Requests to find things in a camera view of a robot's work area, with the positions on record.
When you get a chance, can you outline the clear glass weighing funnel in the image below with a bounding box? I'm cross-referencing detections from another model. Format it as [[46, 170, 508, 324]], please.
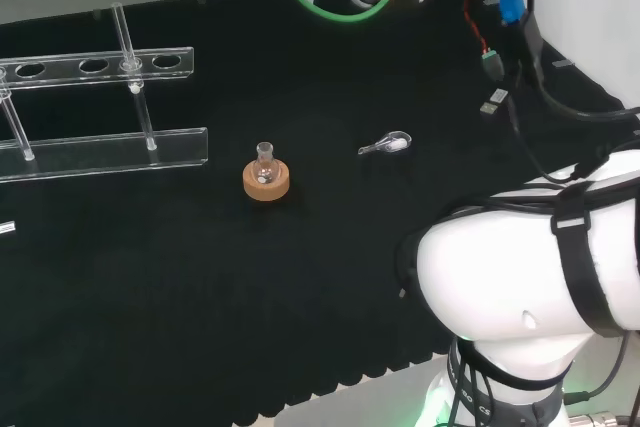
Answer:
[[357, 130, 413, 157]]

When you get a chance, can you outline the clear glass round-bottom flask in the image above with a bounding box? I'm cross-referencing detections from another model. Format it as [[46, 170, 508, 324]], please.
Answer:
[[252, 141, 278, 185]]

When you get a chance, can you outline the clear acrylic funnel stand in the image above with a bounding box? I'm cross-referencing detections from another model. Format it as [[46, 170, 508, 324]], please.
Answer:
[[0, 1, 210, 184]]

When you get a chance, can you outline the black bench cloth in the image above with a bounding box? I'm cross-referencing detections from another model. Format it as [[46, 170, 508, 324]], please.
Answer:
[[0, 0, 640, 427]]

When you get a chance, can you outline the red cable with green plug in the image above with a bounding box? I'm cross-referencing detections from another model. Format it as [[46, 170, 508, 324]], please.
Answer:
[[463, 0, 505, 81]]

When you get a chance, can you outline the black USB cable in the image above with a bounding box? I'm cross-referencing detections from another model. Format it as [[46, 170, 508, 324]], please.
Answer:
[[479, 88, 581, 186]]

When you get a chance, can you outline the thick black cable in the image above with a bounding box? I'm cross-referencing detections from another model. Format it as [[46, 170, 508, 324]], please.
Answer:
[[517, 11, 640, 122]]

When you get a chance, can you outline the cork ring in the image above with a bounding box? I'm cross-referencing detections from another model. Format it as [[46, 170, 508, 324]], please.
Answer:
[[242, 159, 292, 202]]

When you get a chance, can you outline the grey cable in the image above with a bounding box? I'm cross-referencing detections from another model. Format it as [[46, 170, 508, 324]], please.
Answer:
[[563, 329, 632, 404]]

